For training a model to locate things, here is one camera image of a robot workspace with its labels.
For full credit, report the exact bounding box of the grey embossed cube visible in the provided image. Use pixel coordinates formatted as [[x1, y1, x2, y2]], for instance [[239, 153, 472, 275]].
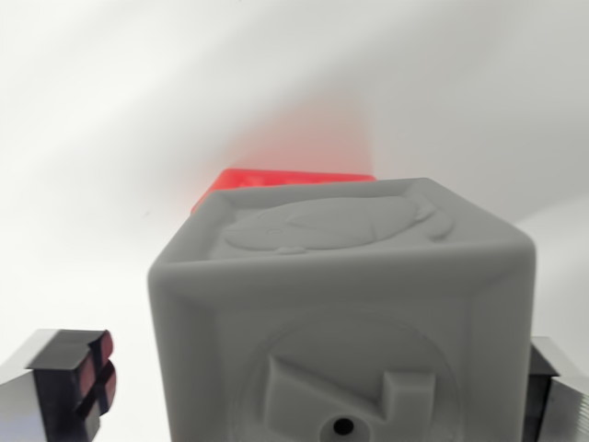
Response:
[[145, 177, 537, 442]]

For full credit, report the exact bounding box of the gripper right finger with silver black pad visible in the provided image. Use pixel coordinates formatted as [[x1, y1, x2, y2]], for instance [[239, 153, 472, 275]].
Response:
[[518, 335, 589, 442]]

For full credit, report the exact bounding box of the red embossed cube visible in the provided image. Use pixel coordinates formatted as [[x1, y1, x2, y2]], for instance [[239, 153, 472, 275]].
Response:
[[191, 168, 377, 215]]

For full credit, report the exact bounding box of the gripper left finger with silver black pad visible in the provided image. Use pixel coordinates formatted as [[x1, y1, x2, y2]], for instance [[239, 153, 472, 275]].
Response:
[[0, 328, 118, 442]]

